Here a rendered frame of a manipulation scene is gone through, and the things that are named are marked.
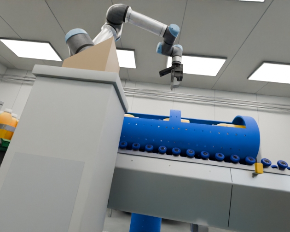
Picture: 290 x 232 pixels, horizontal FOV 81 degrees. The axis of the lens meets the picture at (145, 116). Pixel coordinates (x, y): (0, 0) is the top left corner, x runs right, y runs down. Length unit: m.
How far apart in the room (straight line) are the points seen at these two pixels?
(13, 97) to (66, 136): 5.80
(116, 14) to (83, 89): 0.71
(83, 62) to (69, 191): 0.46
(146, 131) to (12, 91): 5.82
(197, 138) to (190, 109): 3.95
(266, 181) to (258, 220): 0.18
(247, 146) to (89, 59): 0.86
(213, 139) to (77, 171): 0.68
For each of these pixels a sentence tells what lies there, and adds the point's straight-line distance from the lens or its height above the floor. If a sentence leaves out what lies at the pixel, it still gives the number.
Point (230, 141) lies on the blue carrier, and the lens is 1.00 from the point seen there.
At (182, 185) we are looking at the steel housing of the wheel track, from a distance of 0.93.
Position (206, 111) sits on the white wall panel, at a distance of 4.99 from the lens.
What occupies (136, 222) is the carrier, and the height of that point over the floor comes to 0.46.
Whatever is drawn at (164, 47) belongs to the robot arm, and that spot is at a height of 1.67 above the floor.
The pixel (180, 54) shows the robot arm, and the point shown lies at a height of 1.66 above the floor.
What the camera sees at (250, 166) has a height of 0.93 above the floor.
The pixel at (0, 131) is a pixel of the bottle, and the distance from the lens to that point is 1.35.
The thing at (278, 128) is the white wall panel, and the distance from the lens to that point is 5.69.
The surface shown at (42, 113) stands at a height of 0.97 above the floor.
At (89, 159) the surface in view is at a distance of 0.57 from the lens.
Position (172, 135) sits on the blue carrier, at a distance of 0.94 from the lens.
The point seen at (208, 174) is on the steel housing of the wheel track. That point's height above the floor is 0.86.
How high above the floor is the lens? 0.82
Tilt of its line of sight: 19 degrees up
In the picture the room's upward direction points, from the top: 8 degrees clockwise
